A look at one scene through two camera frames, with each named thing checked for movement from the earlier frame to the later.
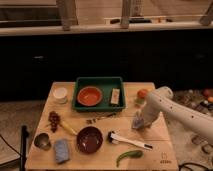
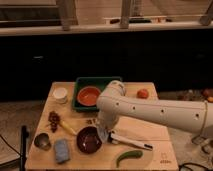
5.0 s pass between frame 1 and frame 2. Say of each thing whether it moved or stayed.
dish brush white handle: stayed
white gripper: moved
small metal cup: stayed
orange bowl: stayed
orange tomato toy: stayed
